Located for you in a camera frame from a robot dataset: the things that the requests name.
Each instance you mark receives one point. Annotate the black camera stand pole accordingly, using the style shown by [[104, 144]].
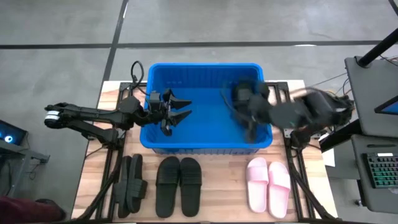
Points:
[[377, 48]]

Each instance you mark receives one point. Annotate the black diagonal beam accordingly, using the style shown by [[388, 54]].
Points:
[[342, 135]]

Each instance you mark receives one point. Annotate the grey desk panel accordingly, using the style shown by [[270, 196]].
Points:
[[367, 93], [357, 174]]

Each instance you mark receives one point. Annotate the white paper sheet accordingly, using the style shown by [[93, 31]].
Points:
[[329, 157]]

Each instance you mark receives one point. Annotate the grey metal stand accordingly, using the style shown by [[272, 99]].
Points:
[[18, 155]]

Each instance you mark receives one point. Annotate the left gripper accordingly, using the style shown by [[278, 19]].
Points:
[[164, 113]]

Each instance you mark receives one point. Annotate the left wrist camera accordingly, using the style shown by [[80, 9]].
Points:
[[154, 99]]

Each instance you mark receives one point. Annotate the pink rubber slide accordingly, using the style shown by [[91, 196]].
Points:
[[257, 183], [279, 189]]

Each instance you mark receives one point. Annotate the computer case with blue light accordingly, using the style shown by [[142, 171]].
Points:
[[11, 132]]

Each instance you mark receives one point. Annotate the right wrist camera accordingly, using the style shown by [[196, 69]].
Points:
[[243, 91]]

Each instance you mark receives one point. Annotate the black rubber slide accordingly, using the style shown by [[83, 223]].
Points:
[[136, 183], [167, 186], [122, 186], [190, 186]]

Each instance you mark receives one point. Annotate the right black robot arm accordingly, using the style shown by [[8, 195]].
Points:
[[311, 109]]

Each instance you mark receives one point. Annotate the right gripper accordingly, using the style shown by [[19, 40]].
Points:
[[258, 107]]

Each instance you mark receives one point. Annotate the backlit keyboard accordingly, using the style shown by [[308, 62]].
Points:
[[382, 171]]

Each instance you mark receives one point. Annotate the blue plastic bin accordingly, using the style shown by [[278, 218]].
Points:
[[202, 137]]

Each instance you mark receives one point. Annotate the monitor with blue screen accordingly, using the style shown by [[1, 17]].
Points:
[[390, 107]]

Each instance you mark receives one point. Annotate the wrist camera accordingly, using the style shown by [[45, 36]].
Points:
[[243, 91], [154, 99]]

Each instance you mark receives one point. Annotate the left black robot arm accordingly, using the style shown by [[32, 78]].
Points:
[[93, 113]]

